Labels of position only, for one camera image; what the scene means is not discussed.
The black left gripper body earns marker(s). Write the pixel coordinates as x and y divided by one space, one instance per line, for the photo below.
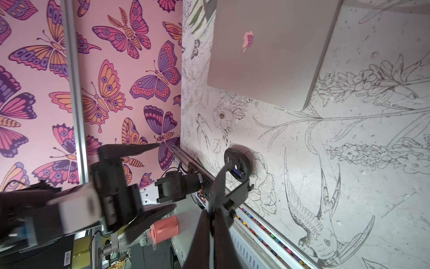
120 203

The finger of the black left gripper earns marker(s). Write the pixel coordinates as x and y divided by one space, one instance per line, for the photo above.
116 151
143 221

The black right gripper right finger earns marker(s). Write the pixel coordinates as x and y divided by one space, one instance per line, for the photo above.
225 256

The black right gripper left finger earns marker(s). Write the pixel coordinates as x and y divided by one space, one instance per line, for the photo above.
198 257

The black wireless mouse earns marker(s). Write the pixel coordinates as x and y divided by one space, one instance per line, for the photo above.
241 168

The silver laptop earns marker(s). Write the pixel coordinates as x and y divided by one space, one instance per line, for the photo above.
271 51

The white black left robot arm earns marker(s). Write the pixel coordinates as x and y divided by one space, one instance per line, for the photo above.
172 187

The pink cylindrical object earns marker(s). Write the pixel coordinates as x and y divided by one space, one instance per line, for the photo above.
164 229

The aluminium frame struts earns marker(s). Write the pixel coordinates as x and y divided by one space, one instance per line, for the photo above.
75 88

